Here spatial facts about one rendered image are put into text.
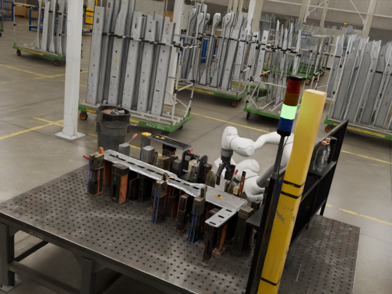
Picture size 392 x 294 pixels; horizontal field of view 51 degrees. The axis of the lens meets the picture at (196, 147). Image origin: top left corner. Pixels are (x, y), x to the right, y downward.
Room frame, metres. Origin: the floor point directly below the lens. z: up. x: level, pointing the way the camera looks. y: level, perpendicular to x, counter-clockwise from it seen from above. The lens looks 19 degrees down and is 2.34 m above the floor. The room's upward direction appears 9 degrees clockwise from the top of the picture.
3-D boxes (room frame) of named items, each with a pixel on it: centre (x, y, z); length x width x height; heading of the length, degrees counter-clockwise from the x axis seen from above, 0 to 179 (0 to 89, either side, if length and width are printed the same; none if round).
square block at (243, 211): (2.57, -0.41, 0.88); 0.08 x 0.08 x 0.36; 62
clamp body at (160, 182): (2.85, 0.21, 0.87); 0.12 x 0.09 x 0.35; 152
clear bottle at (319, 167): (2.51, -0.80, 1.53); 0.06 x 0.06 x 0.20
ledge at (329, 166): (2.62, -0.83, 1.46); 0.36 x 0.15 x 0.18; 152
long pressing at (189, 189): (3.04, 0.21, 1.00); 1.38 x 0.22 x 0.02; 62
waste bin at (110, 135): (5.73, 1.25, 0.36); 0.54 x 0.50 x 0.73; 159
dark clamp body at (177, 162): (3.22, 0.12, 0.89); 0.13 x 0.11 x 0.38; 152
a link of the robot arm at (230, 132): (2.81, -0.23, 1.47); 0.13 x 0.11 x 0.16; 36
